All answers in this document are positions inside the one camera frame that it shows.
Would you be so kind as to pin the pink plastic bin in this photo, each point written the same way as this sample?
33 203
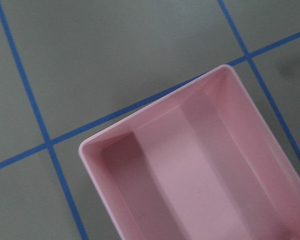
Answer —
197 164

